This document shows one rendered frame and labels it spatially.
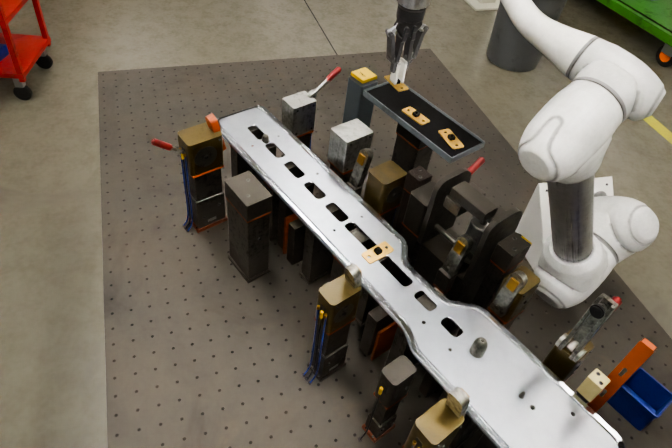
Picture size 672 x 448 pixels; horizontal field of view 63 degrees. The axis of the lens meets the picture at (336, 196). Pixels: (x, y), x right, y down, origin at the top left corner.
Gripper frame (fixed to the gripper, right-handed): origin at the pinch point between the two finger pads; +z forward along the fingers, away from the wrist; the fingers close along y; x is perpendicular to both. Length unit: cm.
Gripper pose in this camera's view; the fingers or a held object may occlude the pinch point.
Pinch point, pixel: (398, 71)
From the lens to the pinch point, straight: 163.9
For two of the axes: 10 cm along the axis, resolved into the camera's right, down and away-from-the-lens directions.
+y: -8.8, 2.5, -3.9
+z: -1.0, 7.2, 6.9
